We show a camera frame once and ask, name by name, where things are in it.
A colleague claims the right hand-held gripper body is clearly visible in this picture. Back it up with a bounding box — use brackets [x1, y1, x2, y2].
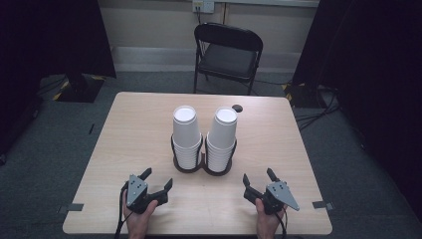
[243, 180, 301, 216]

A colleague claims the black folding chair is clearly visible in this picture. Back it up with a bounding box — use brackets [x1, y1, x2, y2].
[193, 22, 264, 97]

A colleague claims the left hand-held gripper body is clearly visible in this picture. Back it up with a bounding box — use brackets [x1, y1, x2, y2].
[121, 174, 169, 214]

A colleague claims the white wall outlet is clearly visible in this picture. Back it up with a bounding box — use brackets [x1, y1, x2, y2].
[192, 0, 216, 14]

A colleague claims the white paper cup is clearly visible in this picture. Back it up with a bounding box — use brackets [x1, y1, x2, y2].
[207, 107, 239, 151]

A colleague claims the person's left hand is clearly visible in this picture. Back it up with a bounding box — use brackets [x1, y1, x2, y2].
[121, 192, 159, 239]

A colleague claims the grey floor tape strip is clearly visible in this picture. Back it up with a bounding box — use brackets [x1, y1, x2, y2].
[312, 200, 335, 211]
[57, 202, 85, 214]

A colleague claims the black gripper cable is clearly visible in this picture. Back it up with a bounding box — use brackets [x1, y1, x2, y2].
[273, 207, 289, 239]
[113, 185, 133, 239]

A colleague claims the black double cup holder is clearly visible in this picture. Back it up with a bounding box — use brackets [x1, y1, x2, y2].
[170, 132, 238, 177]

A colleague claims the black stand base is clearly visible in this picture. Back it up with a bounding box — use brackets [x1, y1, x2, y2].
[53, 73, 106, 104]
[282, 83, 320, 109]

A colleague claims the person's right hand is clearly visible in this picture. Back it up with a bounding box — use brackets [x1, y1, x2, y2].
[256, 198, 287, 239]

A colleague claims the black curtain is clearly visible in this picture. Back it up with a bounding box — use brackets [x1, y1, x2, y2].
[0, 0, 117, 157]
[292, 0, 422, 217]

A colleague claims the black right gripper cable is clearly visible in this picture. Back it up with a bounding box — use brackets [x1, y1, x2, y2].
[273, 207, 289, 239]

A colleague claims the black floor cables bundle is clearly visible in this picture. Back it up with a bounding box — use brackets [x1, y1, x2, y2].
[293, 85, 342, 132]

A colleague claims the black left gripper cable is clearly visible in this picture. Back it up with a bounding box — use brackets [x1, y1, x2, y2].
[113, 185, 133, 239]

